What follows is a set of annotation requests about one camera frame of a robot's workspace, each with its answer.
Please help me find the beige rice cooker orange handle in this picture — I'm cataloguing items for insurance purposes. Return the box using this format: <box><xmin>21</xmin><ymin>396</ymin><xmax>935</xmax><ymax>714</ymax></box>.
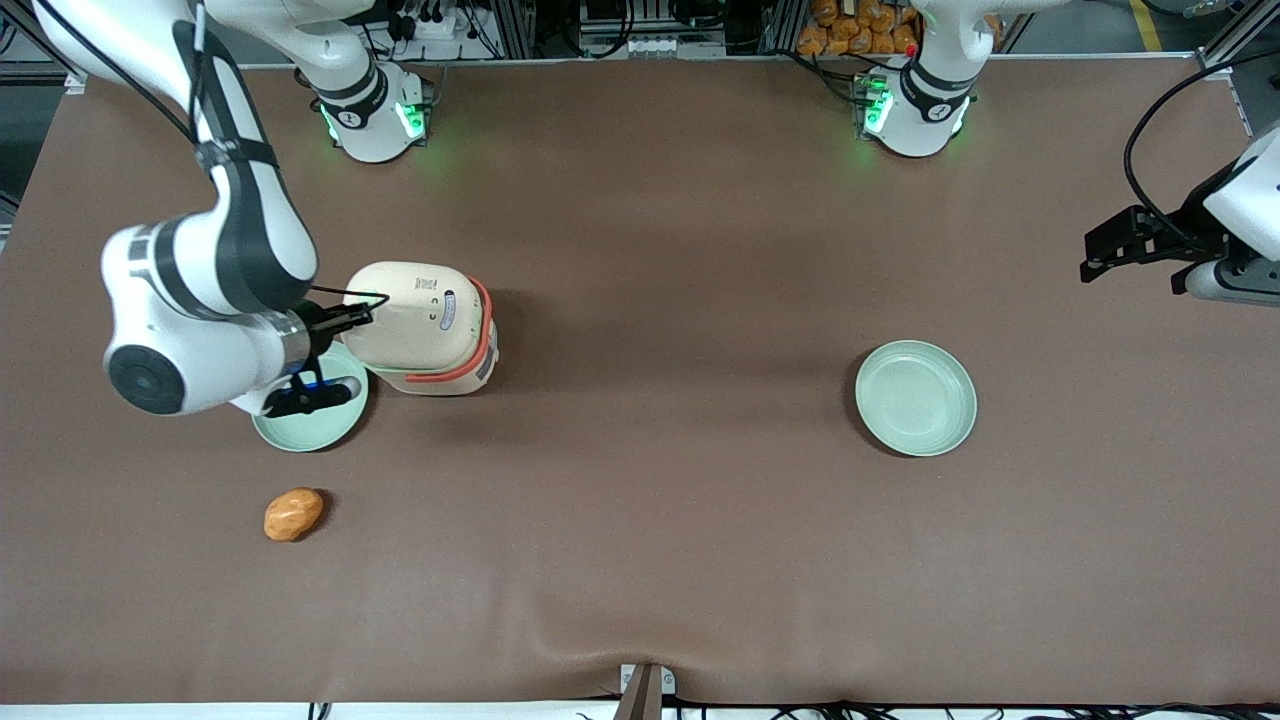
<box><xmin>341</xmin><ymin>261</ymin><xmax>500</xmax><ymax>398</ymax></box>

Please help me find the aluminium frame post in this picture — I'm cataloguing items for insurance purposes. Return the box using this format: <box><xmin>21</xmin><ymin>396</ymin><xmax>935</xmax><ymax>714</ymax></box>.
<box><xmin>1193</xmin><ymin>0</ymin><xmax>1280</xmax><ymax>139</ymax></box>
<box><xmin>0</xmin><ymin>0</ymin><xmax>91</xmax><ymax>93</ymax></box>

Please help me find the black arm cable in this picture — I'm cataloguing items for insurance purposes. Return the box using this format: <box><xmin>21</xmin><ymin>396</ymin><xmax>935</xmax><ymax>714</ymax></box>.
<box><xmin>34</xmin><ymin>0</ymin><xmax>392</xmax><ymax>306</ymax></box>
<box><xmin>1123</xmin><ymin>48</ymin><xmax>1280</xmax><ymax>253</ymax></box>

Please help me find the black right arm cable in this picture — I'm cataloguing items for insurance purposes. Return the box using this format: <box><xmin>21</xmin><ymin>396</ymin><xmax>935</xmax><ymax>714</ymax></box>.
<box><xmin>34</xmin><ymin>0</ymin><xmax>392</xmax><ymax>306</ymax></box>

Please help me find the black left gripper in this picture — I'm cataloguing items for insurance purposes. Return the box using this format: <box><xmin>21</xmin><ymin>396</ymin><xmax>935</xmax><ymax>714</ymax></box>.
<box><xmin>1079</xmin><ymin>188</ymin><xmax>1233</xmax><ymax>284</ymax></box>

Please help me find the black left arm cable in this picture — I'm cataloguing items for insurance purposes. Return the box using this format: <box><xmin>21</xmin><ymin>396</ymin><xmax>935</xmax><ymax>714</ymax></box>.
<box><xmin>1123</xmin><ymin>48</ymin><xmax>1280</xmax><ymax>253</ymax></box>

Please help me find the pale green plate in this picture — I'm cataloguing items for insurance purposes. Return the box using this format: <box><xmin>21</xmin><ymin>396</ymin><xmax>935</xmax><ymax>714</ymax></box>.
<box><xmin>854</xmin><ymin>339</ymin><xmax>979</xmax><ymax>459</ymax></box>
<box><xmin>251</xmin><ymin>342</ymin><xmax>370</xmax><ymax>454</ymax></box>

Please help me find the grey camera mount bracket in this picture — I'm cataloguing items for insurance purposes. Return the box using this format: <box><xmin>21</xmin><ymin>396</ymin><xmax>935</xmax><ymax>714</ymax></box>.
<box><xmin>614</xmin><ymin>662</ymin><xmax>678</xmax><ymax>720</ymax></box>

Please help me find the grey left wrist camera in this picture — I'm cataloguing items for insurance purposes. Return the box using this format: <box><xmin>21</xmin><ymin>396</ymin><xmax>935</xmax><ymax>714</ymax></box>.
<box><xmin>1172</xmin><ymin>252</ymin><xmax>1280</xmax><ymax>308</ymax></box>

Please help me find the white power strip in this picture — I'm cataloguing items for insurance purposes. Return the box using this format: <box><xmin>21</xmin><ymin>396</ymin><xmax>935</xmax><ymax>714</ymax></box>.
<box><xmin>398</xmin><ymin>8</ymin><xmax>473</xmax><ymax>43</ymax></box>

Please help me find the brown table mat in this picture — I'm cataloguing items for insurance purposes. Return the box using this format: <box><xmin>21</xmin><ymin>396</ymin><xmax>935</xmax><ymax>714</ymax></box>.
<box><xmin>0</xmin><ymin>55</ymin><xmax>1280</xmax><ymax>707</ymax></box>

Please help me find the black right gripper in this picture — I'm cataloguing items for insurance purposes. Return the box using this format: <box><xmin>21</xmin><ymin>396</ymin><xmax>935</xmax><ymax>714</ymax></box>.
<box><xmin>296</xmin><ymin>300</ymin><xmax>377</xmax><ymax>353</ymax></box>

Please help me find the orange bread roll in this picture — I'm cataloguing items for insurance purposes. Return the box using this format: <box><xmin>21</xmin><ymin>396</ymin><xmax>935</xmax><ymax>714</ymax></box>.
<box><xmin>263</xmin><ymin>486</ymin><xmax>326</xmax><ymax>544</ymax></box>

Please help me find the bag of orange bread rolls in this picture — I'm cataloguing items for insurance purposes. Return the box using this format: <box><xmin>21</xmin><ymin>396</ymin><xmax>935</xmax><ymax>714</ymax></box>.
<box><xmin>796</xmin><ymin>0</ymin><xmax>923</xmax><ymax>58</ymax></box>

